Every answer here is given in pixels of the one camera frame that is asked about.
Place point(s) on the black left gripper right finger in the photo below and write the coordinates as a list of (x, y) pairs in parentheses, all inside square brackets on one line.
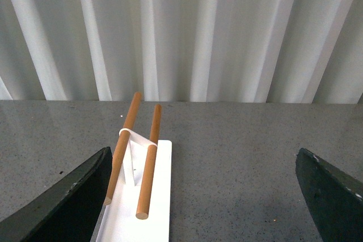
[(334, 198)]

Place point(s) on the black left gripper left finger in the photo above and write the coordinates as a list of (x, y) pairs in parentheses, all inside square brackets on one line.
[(67, 211)]

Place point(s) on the right wooden rack rod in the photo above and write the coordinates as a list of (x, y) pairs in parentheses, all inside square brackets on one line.
[(143, 206)]

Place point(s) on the wooden rack rod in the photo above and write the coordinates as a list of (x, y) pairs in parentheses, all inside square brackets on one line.
[(143, 206), (121, 146)]

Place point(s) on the left wooden rack rod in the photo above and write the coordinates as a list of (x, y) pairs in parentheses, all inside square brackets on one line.
[(121, 146)]

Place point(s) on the white towel rack stand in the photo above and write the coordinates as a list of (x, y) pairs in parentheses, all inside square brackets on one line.
[(119, 222)]

